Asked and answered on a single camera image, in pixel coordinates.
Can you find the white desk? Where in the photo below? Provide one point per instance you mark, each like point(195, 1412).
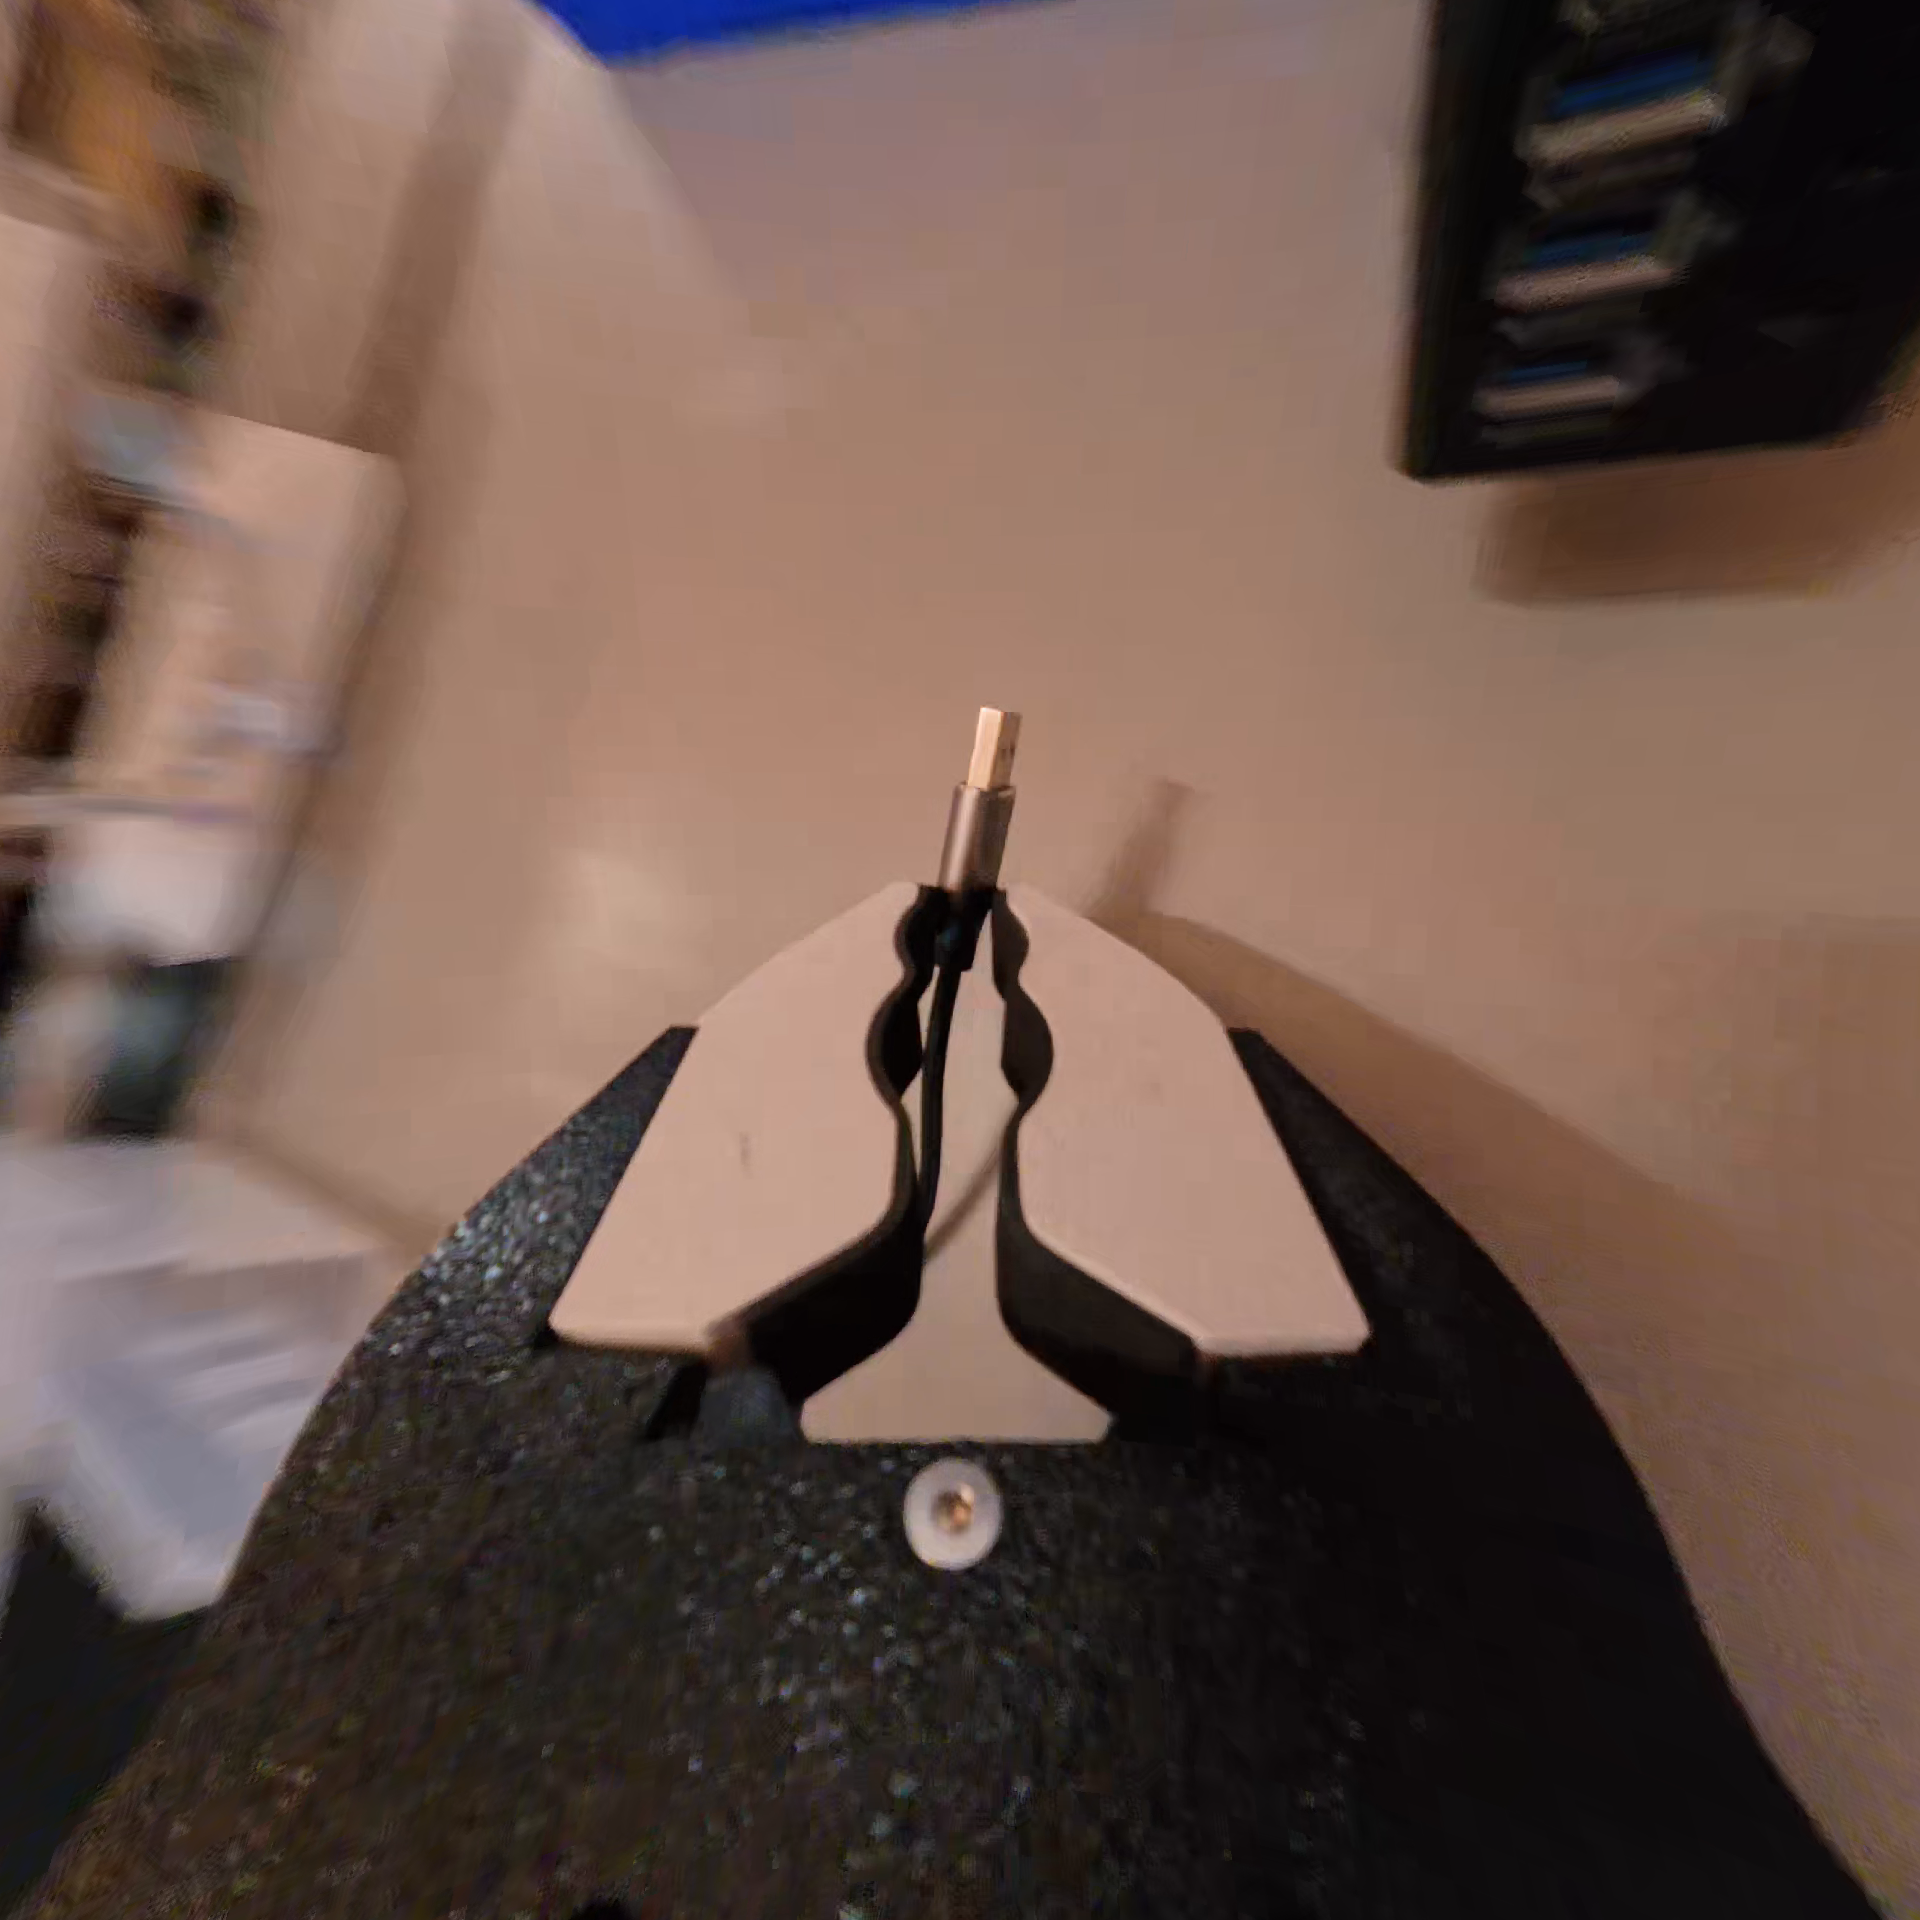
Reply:
point(1202, 600)

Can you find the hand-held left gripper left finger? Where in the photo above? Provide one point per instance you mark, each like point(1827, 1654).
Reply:
point(751, 1154)

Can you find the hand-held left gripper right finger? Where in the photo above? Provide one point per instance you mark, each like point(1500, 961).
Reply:
point(1186, 1171)

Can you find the blue plastic bin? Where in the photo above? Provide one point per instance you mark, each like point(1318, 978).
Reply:
point(751, 18)

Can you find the black silver-rimmed USB hub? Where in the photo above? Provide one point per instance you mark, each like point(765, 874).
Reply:
point(1823, 224)

